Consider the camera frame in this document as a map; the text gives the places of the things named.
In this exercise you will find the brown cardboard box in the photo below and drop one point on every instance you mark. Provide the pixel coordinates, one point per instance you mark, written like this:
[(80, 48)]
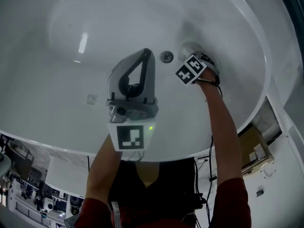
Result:
[(256, 148)]

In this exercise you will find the person's right forearm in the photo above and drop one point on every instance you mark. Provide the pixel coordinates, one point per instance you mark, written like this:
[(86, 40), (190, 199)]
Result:
[(221, 127)]

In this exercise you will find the chrome bathtub drain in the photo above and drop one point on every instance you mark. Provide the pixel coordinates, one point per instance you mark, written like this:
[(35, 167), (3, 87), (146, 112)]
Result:
[(167, 56)]

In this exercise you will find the gray chair seat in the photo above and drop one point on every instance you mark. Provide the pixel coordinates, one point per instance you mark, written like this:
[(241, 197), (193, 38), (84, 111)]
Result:
[(4, 165)]

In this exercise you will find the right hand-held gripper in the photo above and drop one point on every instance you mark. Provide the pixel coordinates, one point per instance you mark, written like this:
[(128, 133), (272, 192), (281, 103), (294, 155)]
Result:
[(187, 72)]

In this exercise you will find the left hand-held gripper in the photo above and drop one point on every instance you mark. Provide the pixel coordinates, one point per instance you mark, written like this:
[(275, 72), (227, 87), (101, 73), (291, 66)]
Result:
[(130, 136)]

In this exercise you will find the dark wooden shelf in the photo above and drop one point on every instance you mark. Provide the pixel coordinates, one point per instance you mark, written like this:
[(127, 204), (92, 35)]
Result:
[(23, 155)]

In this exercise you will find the white round fixture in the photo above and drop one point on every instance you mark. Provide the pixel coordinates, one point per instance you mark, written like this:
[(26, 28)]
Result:
[(268, 172)]

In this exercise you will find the person's red shirt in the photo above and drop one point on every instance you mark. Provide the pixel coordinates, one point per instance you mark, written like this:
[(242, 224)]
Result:
[(234, 203)]

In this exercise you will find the white cabinet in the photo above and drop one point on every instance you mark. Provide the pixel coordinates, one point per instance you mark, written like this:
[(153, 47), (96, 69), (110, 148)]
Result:
[(66, 174)]

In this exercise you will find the small black plastic block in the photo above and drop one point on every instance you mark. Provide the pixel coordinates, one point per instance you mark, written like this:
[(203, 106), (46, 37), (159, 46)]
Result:
[(260, 193)]

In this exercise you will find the person's left forearm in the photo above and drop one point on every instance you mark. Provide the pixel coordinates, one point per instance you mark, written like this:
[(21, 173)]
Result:
[(102, 170)]

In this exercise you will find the white bathtub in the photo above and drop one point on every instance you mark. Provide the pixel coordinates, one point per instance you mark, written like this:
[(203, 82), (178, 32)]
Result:
[(71, 79)]

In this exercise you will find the small white robot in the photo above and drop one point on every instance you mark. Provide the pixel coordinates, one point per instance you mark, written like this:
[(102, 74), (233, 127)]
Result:
[(47, 203)]

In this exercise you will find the white fluffy duster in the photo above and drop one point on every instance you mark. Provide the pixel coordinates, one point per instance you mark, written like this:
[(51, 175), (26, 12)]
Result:
[(187, 49)]

